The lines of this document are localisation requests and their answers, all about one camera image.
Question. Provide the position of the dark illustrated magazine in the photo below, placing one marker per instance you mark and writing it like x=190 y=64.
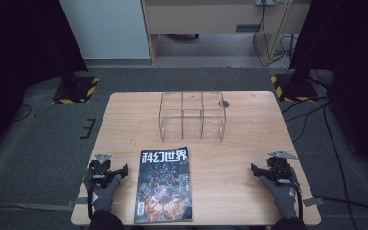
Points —
x=164 y=188

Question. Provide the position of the white cabinet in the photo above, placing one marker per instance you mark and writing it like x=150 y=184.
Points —
x=108 y=28

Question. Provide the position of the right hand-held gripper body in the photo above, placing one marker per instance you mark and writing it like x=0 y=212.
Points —
x=281 y=171

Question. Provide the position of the person's right hand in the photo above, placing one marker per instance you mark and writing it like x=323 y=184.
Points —
x=282 y=198

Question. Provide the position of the clear acrylic file organizer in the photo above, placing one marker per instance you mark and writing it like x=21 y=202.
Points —
x=192 y=116

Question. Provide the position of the grey table bracket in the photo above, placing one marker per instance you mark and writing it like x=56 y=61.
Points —
x=313 y=202
x=78 y=201

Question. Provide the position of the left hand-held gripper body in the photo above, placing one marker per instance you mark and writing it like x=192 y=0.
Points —
x=100 y=169

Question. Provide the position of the dark curtain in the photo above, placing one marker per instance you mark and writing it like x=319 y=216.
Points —
x=354 y=64
x=19 y=64

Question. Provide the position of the person's left hand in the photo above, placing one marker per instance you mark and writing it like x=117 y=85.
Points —
x=103 y=196

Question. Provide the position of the white power strip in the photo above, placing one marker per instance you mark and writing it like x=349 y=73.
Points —
x=266 y=2

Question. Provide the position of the black stand with striped base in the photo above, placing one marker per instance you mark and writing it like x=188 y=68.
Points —
x=76 y=91
x=295 y=87

